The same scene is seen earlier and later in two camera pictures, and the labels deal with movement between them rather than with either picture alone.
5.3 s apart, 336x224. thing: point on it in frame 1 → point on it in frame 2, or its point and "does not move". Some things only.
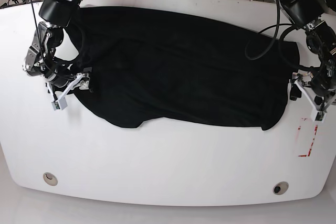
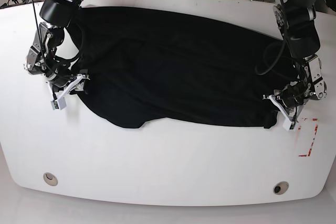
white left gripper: (81, 82) does not move
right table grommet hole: (280, 188) does not move
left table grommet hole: (50, 179) does not move
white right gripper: (316, 102) → (287, 119)
